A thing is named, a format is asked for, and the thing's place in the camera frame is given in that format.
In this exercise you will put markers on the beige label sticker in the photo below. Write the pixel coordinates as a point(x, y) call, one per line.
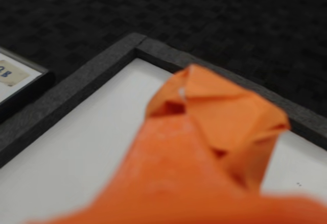
point(12, 72)

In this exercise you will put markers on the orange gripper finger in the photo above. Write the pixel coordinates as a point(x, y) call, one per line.
point(166, 178)

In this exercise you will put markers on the black framed white board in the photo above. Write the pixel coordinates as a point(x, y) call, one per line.
point(23, 91)

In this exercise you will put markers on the orange paper rubbish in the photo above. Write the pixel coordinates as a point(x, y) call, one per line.
point(224, 117)

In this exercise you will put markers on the grey foam border strip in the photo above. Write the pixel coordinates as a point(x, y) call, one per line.
point(64, 96)
point(293, 106)

